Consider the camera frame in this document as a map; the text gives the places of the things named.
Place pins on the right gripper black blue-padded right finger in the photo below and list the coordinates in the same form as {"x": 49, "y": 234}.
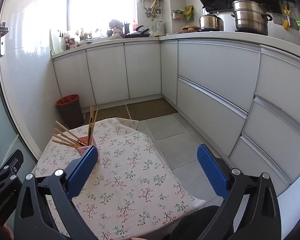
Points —
{"x": 250, "y": 208}

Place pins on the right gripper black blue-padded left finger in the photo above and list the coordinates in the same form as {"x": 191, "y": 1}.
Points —
{"x": 33, "y": 218}

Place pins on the black gold-banded chopstick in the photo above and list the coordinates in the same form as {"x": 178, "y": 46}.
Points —
{"x": 90, "y": 129}

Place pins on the light wooden chopstick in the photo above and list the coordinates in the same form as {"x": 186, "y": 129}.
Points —
{"x": 93, "y": 125}

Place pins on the white kitchen cabinets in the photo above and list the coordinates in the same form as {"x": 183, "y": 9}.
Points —
{"x": 242, "y": 91}

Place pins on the wooden chopstick in holder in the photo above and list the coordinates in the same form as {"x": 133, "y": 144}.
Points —
{"x": 60, "y": 140}
{"x": 68, "y": 138}
{"x": 68, "y": 131}

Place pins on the pink perforated utensil holder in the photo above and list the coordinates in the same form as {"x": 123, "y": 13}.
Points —
{"x": 91, "y": 147}

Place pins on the red-lined dark trash bin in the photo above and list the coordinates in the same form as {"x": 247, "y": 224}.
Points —
{"x": 70, "y": 110}

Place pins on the floral tablecloth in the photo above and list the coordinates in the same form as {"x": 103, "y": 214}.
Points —
{"x": 131, "y": 191}

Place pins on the brown floor mat left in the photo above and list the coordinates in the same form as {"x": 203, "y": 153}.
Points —
{"x": 113, "y": 112}

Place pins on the brown floor mat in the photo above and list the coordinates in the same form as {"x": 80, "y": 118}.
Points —
{"x": 150, "y": 109}
{"x": 113, "y": 112}

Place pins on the brown floor mat right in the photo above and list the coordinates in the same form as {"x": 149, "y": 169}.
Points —
{"x": 150, "y": 109}

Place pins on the stainless steel kettle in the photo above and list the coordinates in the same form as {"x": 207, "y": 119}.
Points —
{"x": 210, "y": 22}

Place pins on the large steel steamer pot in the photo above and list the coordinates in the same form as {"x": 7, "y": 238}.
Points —
{"x": 251, "y": 17}

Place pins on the black frying pan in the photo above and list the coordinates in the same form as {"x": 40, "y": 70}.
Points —
{"x": 139, "y": 32}

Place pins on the metal door handle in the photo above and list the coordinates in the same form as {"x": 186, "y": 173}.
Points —
{"x": 4, "y": 29}

